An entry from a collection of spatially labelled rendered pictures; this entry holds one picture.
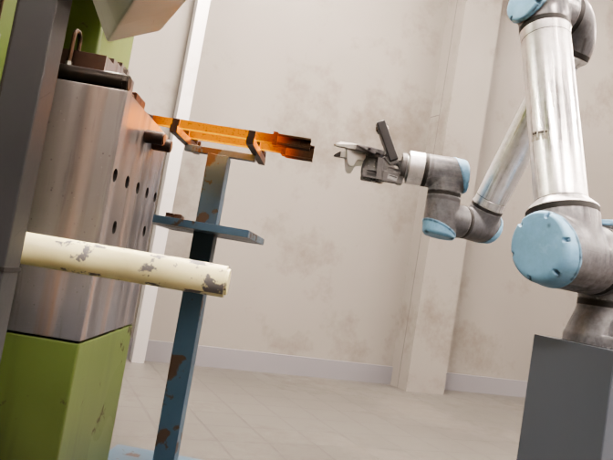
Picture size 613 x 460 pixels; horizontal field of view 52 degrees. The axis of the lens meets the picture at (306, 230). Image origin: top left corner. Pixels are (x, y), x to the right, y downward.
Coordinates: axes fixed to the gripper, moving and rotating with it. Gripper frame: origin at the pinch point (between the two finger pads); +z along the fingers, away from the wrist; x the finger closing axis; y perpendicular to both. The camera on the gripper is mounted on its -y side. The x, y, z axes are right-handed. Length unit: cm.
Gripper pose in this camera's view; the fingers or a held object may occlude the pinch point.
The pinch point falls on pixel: (334, 147)
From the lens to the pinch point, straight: 172.7
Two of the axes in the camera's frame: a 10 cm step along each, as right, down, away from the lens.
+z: -9.9, -1.6, 0.5
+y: -1.7, 9.8, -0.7
